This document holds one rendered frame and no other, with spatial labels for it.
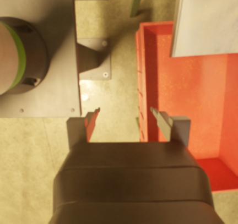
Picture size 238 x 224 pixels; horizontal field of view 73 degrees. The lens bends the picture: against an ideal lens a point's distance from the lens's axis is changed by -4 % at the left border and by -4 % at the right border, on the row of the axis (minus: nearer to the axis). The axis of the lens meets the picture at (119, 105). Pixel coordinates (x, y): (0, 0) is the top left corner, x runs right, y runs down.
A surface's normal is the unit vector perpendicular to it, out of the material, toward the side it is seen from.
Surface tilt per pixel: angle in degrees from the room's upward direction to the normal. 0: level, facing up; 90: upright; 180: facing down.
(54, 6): 0
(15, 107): 0
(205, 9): 30
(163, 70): 0
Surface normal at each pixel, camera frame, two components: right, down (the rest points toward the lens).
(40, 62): 0.90, 0.26
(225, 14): 0.04, 0.70
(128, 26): 0.00, 0.25
